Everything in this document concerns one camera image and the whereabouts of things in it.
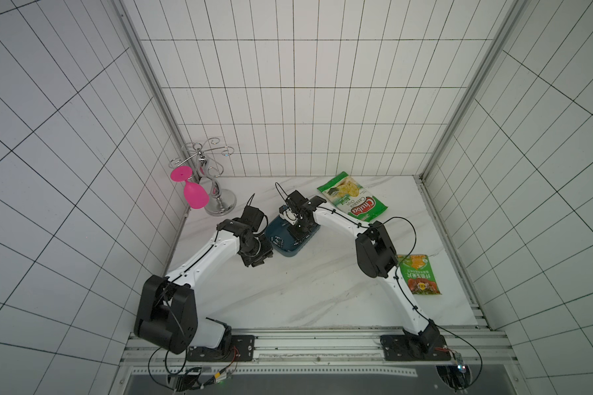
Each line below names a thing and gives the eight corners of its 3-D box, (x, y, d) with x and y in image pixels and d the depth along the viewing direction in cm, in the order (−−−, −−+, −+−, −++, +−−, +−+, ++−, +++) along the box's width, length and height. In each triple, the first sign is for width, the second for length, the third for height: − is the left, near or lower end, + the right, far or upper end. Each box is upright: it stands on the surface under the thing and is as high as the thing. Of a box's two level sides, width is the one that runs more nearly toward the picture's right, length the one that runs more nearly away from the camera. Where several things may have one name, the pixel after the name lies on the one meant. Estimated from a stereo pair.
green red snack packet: (406, 294, 86) (410, 291, 83) (396, 258, 95) (399, 254, 92) (438, 294, 86) (442, 291, 83) (425, 258, 95) (429, 254, 92)
